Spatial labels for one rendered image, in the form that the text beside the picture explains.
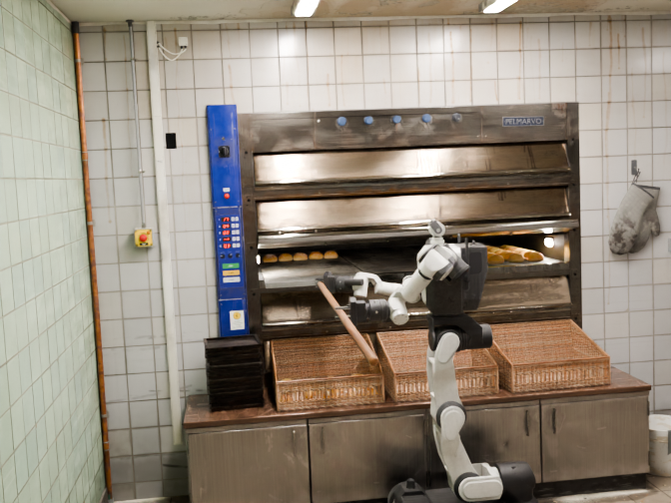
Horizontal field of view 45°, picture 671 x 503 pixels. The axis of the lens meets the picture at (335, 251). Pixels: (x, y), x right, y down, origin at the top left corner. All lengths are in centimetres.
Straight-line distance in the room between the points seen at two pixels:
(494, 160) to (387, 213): 68
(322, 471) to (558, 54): 264
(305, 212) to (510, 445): 165
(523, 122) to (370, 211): 101
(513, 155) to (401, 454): 179
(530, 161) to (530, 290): 75
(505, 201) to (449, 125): 54
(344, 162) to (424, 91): 60
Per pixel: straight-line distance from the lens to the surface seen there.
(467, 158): 466
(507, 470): 399
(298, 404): 414
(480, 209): 467
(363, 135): 454
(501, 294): 476
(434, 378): 374
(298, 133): 449
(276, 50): 452
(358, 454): 419
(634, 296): 509
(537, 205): 479
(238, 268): 445
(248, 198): 446
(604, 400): 451
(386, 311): 328
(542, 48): 485
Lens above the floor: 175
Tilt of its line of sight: 5 degrees down
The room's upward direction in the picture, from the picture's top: 3 degrees counter-clockwise
